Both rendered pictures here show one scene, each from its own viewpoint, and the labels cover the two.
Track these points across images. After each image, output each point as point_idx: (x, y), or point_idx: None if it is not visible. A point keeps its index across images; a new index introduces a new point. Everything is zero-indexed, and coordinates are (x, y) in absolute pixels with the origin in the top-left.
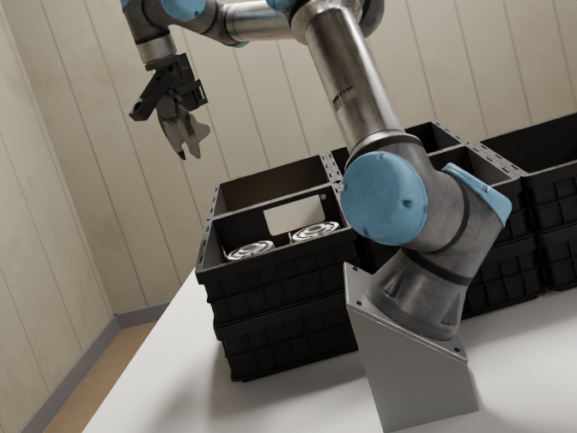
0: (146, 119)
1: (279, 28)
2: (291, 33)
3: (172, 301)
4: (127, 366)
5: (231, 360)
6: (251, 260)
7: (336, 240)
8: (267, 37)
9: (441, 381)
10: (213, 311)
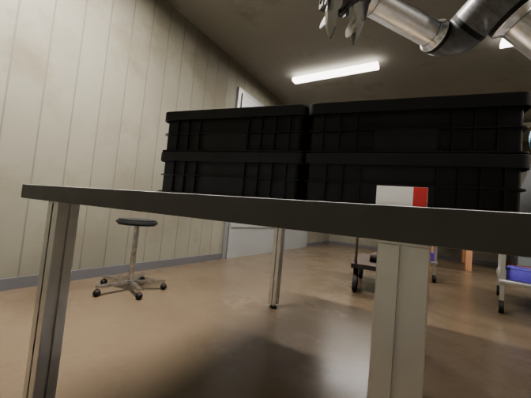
0: None
1: (416, 16)
2: (420, 24)
3: (146, 191)
4: (347, 203)
5: (519, 195)
6: None
7: None
8: (400, 16)
9: None
10: (498, 144)
